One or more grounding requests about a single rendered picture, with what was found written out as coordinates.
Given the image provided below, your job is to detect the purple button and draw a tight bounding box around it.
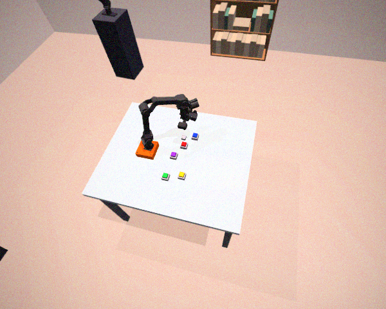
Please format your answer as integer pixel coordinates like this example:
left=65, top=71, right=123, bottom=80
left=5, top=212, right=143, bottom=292
left=170, top=152, right=178, bottom=160

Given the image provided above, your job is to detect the green button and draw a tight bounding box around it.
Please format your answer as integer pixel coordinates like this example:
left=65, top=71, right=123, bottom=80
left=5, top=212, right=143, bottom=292
left=161, top=173, right=170, bottom=181

